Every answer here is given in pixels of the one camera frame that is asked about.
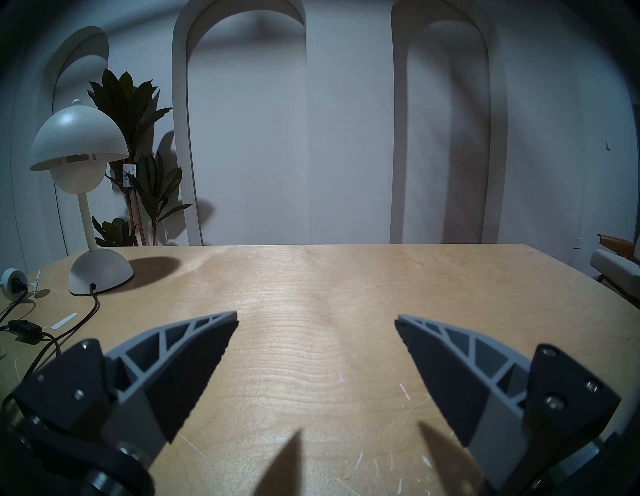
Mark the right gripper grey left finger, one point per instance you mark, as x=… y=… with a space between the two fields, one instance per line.
x=165 y=380

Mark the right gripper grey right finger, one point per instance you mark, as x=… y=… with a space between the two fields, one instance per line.
x=465 y=380

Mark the white mushroom table lamp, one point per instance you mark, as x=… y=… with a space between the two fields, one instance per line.
x=80 y=135

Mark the white tape strip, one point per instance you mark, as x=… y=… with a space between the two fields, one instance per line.
x=63 y=321

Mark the black power plug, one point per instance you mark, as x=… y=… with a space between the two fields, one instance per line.
x=18 y=286

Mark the white round extension socket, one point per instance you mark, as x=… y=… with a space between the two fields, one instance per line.
x=7 y=280

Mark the white cushioned wooden armchair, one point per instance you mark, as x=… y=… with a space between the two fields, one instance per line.
x=612 y=262

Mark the white plant tag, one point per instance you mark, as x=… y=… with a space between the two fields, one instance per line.
x=129 y=174

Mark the tall green potted plant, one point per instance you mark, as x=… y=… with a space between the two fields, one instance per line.
x=125 y=100

